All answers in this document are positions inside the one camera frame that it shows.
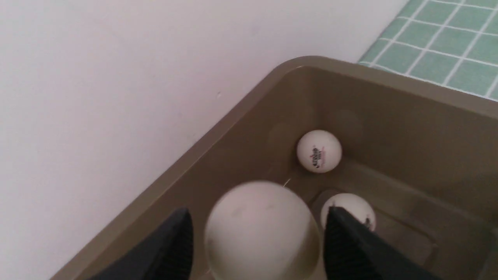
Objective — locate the white ball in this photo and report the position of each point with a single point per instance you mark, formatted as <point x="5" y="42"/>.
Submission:
<point x="261" y="230"/>
<point x="355" y="205"/>
<point x="319" y="151"/>

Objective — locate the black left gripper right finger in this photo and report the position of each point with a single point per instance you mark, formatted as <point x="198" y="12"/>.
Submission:
<point x="352" y="252"/>

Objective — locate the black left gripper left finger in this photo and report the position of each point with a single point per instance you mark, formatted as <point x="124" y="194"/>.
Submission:
<point x="165" y="254"/>

